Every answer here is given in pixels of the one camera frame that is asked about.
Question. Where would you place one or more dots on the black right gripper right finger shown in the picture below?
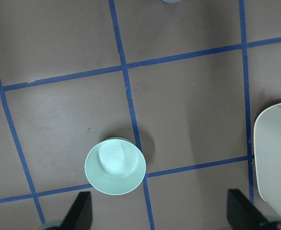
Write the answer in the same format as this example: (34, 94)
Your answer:
(242, 215)

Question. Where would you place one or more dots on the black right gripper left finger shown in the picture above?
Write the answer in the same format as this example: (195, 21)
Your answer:
(80, 215)

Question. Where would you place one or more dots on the blue cup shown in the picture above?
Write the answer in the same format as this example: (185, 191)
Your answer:
(171, 1)

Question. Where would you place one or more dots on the mint green bowl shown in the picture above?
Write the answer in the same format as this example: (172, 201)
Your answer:
(115, 166)

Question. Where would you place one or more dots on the cream white toaster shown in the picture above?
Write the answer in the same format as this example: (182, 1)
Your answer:
(267, 151)

